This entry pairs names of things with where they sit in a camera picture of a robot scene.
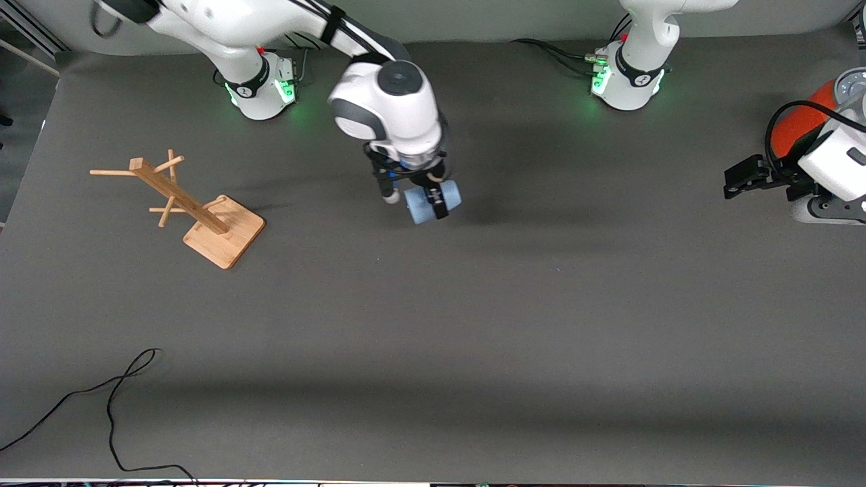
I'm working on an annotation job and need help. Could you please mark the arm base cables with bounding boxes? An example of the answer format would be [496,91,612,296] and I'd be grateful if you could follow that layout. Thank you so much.
[281,30,320,87]
[509,12,633,76]

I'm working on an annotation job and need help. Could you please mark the wooden cup rack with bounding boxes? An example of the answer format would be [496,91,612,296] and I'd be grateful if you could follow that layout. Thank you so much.
[89,149,266,270]

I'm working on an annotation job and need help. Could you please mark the right arm black wrist cable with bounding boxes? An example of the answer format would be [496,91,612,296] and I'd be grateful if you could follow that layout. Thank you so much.
[91,0,410,63]

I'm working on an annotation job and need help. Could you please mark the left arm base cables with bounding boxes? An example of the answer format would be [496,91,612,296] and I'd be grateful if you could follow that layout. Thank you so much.
[509,12,633,76]

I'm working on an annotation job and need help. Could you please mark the arm black wrist cable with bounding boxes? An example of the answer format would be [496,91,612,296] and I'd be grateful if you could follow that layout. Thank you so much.
[764,99,866,178]
[91,0,410,63]

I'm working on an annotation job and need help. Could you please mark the dark grey table mat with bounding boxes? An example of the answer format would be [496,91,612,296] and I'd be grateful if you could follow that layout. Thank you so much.
[0,27,866,482]

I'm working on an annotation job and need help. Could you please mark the light blue plastic cup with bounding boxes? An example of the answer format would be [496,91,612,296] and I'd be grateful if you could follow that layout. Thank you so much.
[403,179,463,225]

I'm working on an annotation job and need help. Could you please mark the orange cylindrical can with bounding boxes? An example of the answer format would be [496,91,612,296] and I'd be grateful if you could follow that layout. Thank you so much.
[771,66,866,158]

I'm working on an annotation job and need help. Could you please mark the thin black loose cable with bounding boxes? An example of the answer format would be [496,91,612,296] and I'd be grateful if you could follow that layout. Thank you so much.
[0,348,198,485]

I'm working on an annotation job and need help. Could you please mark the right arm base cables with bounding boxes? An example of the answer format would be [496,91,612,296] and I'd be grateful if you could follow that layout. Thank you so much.
[281,30,320,87]

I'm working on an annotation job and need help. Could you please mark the left arm black wrist cable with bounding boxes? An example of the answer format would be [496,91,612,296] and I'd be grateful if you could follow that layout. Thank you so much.
[764,99,866,178]

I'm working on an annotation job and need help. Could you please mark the metal frame rail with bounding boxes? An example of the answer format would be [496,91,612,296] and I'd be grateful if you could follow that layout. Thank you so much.
[0,0,68,76]

